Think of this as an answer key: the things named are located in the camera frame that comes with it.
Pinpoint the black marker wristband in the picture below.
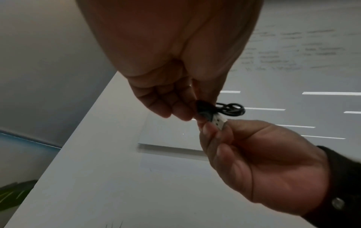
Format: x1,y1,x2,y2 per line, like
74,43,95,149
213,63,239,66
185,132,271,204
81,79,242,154
301,145,361,228

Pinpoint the black cable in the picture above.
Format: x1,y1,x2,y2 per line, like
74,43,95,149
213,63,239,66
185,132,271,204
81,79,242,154
195,100,246,132

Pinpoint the grey roller blind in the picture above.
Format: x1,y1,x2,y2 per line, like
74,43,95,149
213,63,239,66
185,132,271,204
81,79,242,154
0,0,118,149

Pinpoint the white wall whiteboard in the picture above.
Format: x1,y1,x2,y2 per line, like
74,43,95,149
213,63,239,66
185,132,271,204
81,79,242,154
137,0,361,228

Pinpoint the small potted grass plant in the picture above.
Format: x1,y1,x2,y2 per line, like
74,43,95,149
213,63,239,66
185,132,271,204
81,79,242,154
104,220,125,228

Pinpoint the large leafy green plant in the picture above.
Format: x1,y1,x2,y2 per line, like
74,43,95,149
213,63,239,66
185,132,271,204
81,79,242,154
0,179,39,212

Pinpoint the person's left hand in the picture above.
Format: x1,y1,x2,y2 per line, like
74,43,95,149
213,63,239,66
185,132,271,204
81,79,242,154
74,0,264,122

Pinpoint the person's right hand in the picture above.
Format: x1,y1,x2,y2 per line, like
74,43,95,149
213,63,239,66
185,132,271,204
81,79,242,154
197,119,331,217

